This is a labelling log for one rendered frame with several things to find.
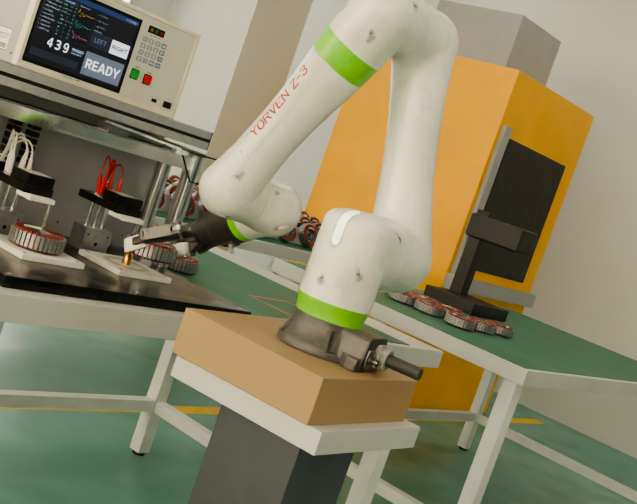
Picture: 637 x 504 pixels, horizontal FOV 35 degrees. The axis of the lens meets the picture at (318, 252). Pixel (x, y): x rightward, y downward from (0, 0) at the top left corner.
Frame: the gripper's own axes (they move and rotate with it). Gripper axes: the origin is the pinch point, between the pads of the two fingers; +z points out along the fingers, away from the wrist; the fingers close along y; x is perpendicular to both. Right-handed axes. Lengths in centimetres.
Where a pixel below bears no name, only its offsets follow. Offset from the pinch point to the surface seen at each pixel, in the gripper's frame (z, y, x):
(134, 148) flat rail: 4.0, -0.1, 24.1
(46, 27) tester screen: -2, -29, 41
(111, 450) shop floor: 110, 82, -32
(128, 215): 7.1, 0.1, 9.2
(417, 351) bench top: -12, 85, -19
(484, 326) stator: 14, 173, 1
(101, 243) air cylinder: 18.1, 1.6, 5.5
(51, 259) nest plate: 2.1, -25.0, -5.7
